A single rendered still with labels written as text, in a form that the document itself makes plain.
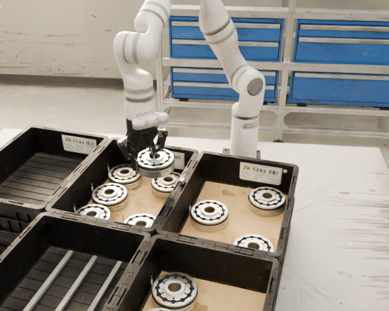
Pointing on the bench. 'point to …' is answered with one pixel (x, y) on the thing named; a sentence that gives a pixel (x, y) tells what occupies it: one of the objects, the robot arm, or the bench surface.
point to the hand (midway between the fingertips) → (144, 163)
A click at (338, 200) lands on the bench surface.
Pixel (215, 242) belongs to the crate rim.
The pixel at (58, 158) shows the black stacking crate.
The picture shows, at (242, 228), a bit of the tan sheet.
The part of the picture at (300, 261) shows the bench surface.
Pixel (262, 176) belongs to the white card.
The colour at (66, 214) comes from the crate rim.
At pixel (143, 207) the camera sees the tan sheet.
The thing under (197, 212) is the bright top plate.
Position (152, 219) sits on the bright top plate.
